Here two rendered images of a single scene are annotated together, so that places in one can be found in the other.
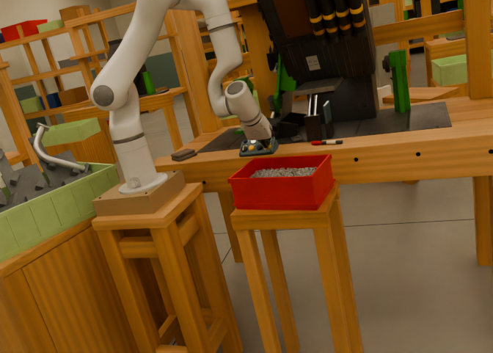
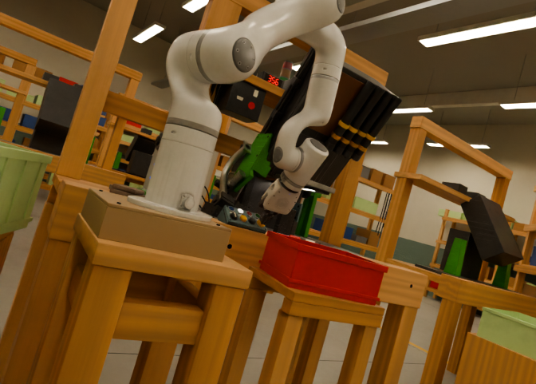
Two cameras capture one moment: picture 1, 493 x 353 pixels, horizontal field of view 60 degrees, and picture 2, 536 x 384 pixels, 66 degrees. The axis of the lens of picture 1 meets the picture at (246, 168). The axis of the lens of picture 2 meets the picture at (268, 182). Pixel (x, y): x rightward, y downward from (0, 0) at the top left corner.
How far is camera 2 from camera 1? 1.41 m
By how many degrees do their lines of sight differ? 57
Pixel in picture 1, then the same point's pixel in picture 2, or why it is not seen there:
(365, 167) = not seen: hidden behind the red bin
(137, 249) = (156, 323)
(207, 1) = (340, 49)
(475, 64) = (337, 219)
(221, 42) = (331, 95)
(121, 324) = not seen: outside the picture
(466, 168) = (396, 295)
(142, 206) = (210, 244)
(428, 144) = not seen: hidden behind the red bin
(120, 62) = (264, 33)
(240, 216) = (306, 296)
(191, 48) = (108, 65)
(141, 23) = (298, 15)
